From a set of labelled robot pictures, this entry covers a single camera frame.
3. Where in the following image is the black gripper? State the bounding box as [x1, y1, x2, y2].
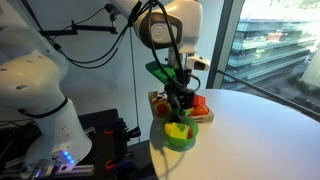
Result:
[165, 82, 196, 122]

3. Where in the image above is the yellow-green toy block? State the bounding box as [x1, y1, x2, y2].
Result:
[170, 122, 190, 140]

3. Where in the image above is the white block black drawing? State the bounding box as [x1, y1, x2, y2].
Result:
[154, 91, 169, 103]

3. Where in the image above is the red-orange toy block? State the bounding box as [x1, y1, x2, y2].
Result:
[193, 94, 207, 108]

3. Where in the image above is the dark red toy fruit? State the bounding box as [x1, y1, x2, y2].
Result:
[169, 113, 183, 124]

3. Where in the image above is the yellow toy lemon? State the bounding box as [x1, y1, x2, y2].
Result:
[163, 122, 173, 136]

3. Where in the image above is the orange toy ball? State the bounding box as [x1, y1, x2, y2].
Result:
[194, 104, 210, 117]

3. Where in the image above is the bright red toy fruit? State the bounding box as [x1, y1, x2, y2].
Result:
[186, 126, 195, 140]

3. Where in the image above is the wooden tray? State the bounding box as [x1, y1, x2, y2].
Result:
[148, 90, 215, 125]

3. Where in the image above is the green plastic bowl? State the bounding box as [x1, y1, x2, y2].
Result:
[161, 114, 200, 148]

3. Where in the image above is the black equipment cart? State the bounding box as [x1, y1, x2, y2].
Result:
[0, 108, 158, 180]

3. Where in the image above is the dark window railing bar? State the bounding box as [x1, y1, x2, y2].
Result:
[216, 69, 320, 123]

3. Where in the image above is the green printed camera mount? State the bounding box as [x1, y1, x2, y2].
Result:
[145, 60, 178, 83]

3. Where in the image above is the thin black hanging cable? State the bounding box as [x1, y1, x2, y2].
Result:
[128, 26, 142, 145]

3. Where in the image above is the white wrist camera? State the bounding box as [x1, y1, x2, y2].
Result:
[185, 54, 211, 72]

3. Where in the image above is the black clamp orange handle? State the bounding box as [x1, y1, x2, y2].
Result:
[104, 155, 138, 175]
[103, 118, 143, 162]

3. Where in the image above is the dark window frame post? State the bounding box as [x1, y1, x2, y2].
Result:
[205, 0, 247, 90]

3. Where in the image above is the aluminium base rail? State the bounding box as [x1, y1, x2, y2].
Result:
[0, 162, 96, 179]

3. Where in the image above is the black camera on boom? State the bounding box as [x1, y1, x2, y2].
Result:
[104, 3, 122, 16]

